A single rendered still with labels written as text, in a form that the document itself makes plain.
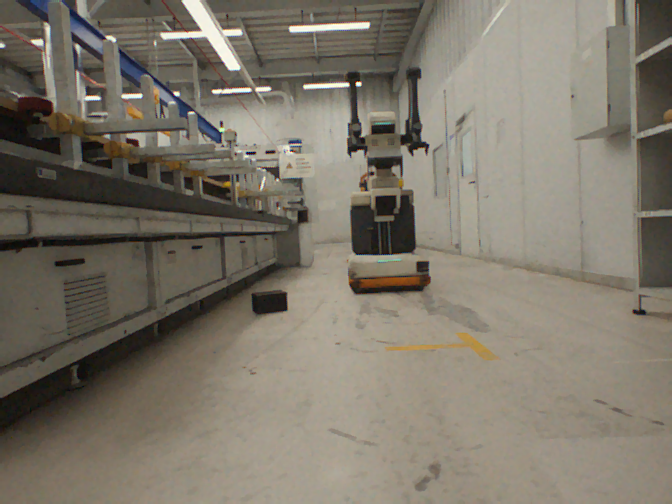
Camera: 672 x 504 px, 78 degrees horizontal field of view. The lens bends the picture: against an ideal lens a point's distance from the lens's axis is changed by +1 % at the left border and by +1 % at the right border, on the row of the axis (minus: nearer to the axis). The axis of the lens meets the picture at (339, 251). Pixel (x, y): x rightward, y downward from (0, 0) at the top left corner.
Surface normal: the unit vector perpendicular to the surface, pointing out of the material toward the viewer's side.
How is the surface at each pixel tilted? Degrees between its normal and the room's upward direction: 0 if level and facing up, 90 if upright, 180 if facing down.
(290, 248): 90
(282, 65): 90
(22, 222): 90
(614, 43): 90
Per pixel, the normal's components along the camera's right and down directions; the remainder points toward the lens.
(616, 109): 0.00, 0.05
